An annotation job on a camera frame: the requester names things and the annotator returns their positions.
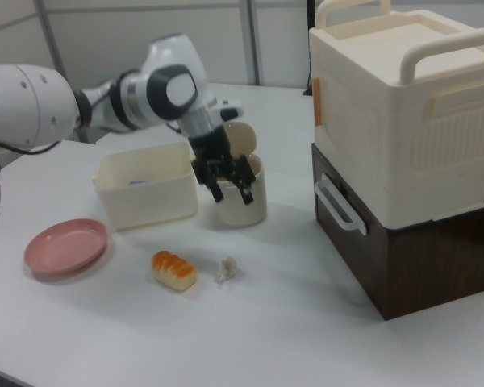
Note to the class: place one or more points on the white paper ball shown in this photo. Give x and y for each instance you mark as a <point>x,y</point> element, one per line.
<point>226,269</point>

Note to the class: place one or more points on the dark brown wooden drawer box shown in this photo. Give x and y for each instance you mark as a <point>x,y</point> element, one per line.
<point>427,266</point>

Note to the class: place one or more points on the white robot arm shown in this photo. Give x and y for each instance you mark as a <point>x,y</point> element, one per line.
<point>24,105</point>

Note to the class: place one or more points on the cream swing-lid trash can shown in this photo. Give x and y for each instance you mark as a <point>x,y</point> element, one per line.
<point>242,209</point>

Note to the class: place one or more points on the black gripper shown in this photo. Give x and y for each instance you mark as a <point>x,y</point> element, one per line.
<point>209,145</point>

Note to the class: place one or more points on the orange glazed bread loaf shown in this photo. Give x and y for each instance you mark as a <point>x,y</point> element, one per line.
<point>173,270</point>

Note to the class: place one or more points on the pink plastic plate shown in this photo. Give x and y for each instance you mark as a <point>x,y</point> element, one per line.
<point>64,246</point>

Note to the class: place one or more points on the black camera pole with clamp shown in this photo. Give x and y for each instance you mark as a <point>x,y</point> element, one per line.
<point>310,40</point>

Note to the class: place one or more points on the cream plastic storage bin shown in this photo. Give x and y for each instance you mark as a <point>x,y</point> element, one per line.
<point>145,201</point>

